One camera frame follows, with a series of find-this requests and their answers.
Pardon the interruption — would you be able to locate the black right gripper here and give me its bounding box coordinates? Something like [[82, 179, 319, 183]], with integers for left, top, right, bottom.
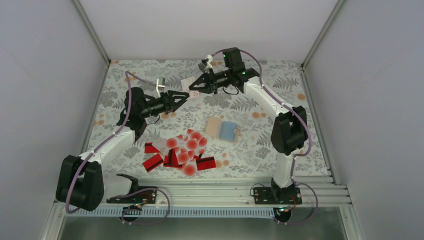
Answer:
[[189, 67, 232, 95]]

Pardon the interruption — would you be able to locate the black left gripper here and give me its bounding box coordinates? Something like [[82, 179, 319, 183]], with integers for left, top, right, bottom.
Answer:
[[139, 90, 189, 119]]

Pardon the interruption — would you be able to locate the white red credit card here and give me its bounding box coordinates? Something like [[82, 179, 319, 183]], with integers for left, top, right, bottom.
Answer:
[[180, 76, 202, 100]]

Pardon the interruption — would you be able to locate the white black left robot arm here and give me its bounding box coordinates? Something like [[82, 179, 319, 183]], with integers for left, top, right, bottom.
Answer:
[[55, 87, 190, 211]]

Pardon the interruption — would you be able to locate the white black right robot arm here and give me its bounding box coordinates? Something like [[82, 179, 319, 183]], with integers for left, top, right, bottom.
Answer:
[[189, 47, 311, 204]]

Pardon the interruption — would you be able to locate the pile of red white cards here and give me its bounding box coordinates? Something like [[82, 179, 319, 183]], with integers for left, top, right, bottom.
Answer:
[[142, 129, 217, 177]]

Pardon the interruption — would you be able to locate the floral patterned table mat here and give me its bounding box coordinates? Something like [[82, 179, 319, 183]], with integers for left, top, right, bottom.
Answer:
[[79, 59, 332, 180]]

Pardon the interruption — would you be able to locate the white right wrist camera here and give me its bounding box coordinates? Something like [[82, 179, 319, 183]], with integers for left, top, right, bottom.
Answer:
[[198, 54, 213, 73]]

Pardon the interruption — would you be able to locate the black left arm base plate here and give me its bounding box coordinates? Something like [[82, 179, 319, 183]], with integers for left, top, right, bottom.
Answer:
[[103, 173, 158, 204]]

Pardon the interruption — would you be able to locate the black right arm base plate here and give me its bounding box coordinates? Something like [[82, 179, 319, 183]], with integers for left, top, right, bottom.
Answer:
[[252, 184, 303, 205]]

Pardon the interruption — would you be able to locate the slotted grey cable duct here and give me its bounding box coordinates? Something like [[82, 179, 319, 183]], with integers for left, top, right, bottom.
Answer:
[[71, 205, 289, 219]]

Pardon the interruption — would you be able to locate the aluminium rail frame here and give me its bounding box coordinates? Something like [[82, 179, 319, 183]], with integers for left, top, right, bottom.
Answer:
[[39, 0, 365, 240]]

